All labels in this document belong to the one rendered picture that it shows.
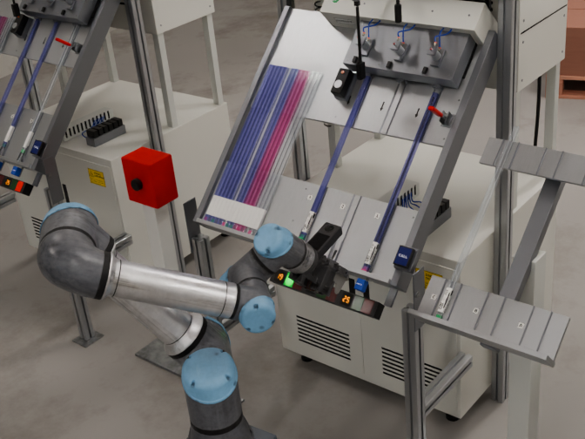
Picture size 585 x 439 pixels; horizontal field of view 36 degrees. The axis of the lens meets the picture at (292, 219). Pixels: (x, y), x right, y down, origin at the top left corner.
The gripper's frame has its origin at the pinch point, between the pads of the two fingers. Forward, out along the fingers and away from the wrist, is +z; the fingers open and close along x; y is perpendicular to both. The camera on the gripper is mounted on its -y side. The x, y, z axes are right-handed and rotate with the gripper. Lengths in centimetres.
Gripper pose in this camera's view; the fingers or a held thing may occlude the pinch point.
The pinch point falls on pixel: (344, 275)
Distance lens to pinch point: 222.0
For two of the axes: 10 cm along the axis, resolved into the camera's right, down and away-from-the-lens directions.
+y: -3.8, 9.1, -1.5
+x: 7.8, 2.3, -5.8
